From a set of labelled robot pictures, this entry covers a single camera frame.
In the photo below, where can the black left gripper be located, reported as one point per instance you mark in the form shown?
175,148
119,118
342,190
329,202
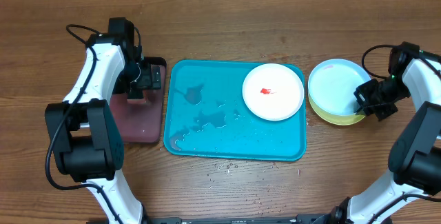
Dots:
148,80

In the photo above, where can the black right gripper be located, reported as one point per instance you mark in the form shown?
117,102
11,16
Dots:
364,98

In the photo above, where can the dark tray with red water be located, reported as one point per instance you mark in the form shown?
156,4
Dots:
139,120

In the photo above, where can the yellow plate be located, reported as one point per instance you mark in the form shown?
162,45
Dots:
332,118

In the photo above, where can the light blue plate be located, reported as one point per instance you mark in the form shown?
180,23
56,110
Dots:
332,84

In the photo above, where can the teal plastic tray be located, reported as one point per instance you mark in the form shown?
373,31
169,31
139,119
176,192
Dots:
206,116

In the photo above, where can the white pink plate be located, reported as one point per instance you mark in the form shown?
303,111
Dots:
273,92

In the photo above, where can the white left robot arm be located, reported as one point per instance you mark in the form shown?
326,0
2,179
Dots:
86,149

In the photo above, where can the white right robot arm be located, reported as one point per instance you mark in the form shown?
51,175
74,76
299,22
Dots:
414,160

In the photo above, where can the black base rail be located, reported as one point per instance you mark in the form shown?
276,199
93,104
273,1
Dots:
299,219

